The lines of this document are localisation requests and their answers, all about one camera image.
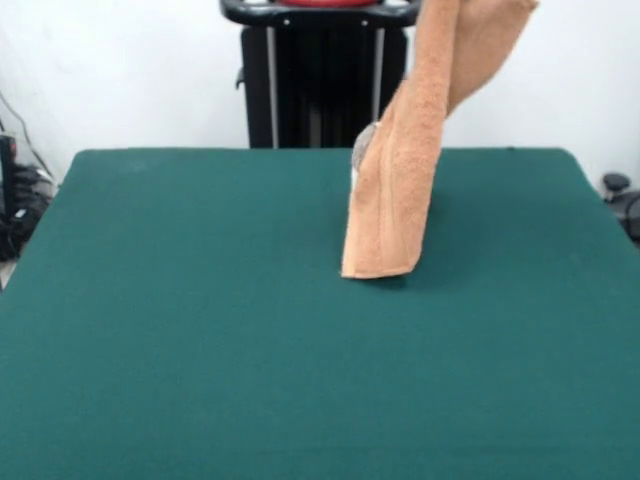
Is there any grey office chair base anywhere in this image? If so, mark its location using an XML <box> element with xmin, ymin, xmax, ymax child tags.
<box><xmin>601</xmin><ymin>171</ymin><xmax>640</xmax><ymax>241</ymax></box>

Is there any tan terry towel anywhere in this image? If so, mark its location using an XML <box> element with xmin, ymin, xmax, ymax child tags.
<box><xmin>340</xmin><ymin>0</ymin><xmax>541</xmax><ymax>280</ymax></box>

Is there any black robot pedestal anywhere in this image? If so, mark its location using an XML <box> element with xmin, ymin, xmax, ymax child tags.
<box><xmin>219</xmin><ymin>0</ymin><xmax>422</xmax><ymax>149</ymax></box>

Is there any dark green table cloth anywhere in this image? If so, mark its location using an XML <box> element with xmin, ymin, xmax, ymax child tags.
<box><xmin>0</xmin><ymin>146</ymin><xmax>640</xmax><ymax>480</ymax></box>

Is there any black equipment with cables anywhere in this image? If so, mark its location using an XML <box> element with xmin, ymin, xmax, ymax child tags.
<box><xmin>0</xmin><ymin>130</ymin><xmax>57</xmax><ymax>262</ymax></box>

